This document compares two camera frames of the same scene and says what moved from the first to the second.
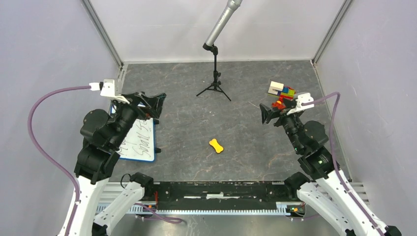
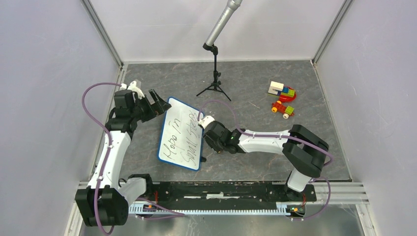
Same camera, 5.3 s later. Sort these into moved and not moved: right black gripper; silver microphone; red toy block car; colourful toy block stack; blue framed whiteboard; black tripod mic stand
Moved: right black gripper; blue framed whiteboard
Not moved: colourful toy block stack; red toy block car; silver microphone; black tripod mic stand
